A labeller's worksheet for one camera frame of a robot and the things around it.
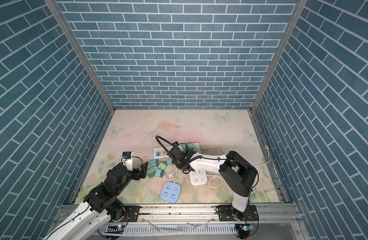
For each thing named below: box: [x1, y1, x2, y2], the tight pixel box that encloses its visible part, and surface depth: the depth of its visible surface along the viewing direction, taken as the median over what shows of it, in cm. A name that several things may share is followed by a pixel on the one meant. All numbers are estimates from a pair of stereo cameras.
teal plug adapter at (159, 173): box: [155, 169, 165, 178], surface depth 87 cm
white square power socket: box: [189, 170, 208, 186], surface depth 84 cm
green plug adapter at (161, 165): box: [158, 162, 166, 170], surface depth 90 cm
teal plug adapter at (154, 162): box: [150, 159, 159, 167], surface depth 92 cm
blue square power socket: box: [160, 181, 181, 204], surface depth 80 cm
